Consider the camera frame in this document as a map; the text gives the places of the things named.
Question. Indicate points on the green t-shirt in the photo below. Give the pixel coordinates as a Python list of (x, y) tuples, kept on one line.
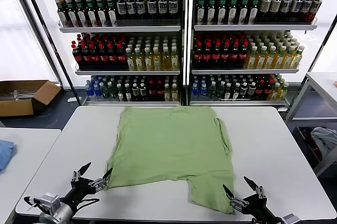
[(171, 142)]

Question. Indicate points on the white paper scrap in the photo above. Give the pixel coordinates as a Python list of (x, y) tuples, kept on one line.
[(71, 99)]

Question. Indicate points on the clear plastic packaging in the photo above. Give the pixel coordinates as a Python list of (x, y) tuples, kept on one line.
[(19, 94)]

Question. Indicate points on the white cap red drink bottle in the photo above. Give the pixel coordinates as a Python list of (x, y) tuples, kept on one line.
[(315, 8)]

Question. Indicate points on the small red label cola bottle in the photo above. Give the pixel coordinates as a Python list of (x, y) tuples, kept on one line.
[(152, 91), (259, 88), (159, 91), (267, 88)]

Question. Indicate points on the open cardboard box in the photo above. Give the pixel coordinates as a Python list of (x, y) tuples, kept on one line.
[(15, 108)]

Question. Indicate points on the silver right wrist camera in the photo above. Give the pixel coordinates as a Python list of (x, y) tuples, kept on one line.
[(292, 219)]

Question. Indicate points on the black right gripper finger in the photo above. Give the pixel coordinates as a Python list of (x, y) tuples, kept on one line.
[(228, 192), (251, 183)]

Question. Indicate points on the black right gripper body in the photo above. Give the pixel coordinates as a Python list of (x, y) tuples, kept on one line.
[(256, 206)]

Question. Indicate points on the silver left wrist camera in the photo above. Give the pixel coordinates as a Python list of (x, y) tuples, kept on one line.
[(51, 201)]

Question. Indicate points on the pale grey-blue crumpled cloth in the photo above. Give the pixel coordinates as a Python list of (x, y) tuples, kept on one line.
[(325, 137)]

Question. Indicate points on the green cap dark tea bottle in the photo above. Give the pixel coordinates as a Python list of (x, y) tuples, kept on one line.
[(253, 12), (101, 13), (210, 13), (111, 12), (221, 13), (200, 13), (243, 13), (91, 13), (81, 13), (72, 14), (232, 13), (63, 14)]

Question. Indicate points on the green tinted water bottle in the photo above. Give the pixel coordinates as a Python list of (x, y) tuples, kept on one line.
[(105, 91), (220, 90), (212, 91), (113, 91)]

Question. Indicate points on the grey metal frame table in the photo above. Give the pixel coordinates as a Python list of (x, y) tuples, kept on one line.
[(322, 80)]

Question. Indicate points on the blue folded cloth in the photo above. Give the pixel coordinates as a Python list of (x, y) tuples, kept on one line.
[(5, 153)]

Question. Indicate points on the beige label dark drink bottle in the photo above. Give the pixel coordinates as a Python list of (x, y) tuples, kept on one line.
[(265, 5), (275, 5)]

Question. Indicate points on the white metal shelf unit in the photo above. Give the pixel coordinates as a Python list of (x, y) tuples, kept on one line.
[(118, 29), (250, 27)]

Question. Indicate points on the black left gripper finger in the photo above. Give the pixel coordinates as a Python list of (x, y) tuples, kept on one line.
[(107, 174), (84, 168)]

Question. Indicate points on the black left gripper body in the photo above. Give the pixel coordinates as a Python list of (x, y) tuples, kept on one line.
[(80, 188)]

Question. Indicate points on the red cap cola bottle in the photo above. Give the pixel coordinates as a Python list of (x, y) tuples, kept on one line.
[(95, 56), (121, 56), (86, 56), (198, 56), (234, 56), (112, 56), (243, 56), (78, 56), (225, 56), (216, 56), (207, 56), (103, 56)]

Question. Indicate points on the blue label dark drink bottle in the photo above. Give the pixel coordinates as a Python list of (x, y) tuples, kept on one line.
[(296, 6), (121, 6), (162, 5), (131, 6), (152, 6), (306, 7), (172, 5), (140, 6), (285, 5)]

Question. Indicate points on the black slanted pole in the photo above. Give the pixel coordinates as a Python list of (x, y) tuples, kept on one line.
[(324, 42), (43, 21)]

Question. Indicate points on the yellow juice bottle white cap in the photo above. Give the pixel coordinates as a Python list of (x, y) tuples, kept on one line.
[(148, 62), (174, 61), (288, 60), (252, 60), (279, 60), (297, 60), (157, 61), (261, 60), (130, 62), (166, 61), (139, 62), (270, 60)]

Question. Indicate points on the red cloth item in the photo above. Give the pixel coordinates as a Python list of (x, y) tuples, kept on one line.
[(316, 153)]

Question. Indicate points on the blue plastic water bottle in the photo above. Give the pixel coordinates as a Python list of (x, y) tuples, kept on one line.
[(203, 90), (97, 91), (89, 91), (194, 90)]

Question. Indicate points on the small dark bottle white label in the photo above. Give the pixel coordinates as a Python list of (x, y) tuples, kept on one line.
[(252, 89), (135, 91), (143, 91), (243, 89)]

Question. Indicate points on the small white cap dark bottle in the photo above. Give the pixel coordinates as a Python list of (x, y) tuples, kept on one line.
[(236, 92), (228, 92), (128, 93), (120, 93)]

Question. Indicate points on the grey storage crate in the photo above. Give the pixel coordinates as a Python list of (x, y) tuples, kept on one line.
[(327, 166)]

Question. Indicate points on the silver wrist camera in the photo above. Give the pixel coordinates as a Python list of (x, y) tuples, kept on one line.
[(51, 201), (292, 219)]

